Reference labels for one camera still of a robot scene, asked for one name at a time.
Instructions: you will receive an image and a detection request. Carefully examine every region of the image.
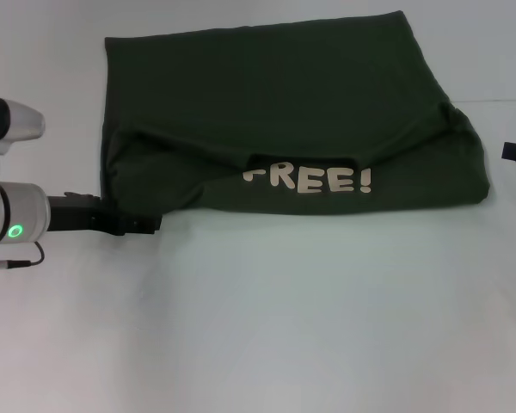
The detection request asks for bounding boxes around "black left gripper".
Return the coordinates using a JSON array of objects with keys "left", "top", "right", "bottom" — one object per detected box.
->
[{"left": 46, "top": 191, "right": 163, "bottom": 237}]

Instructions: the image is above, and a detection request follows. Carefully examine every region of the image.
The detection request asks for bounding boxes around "dark green t-shirt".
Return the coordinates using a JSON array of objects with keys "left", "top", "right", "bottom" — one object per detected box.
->
[{"left": 101, "top": 10, "right": 494, "bottom": 219}]

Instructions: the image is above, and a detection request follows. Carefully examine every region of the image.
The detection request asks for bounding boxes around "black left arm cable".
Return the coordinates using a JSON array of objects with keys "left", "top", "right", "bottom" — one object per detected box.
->
[{"left": 0, "top": 240, "right": 46, "bottom": 276}]

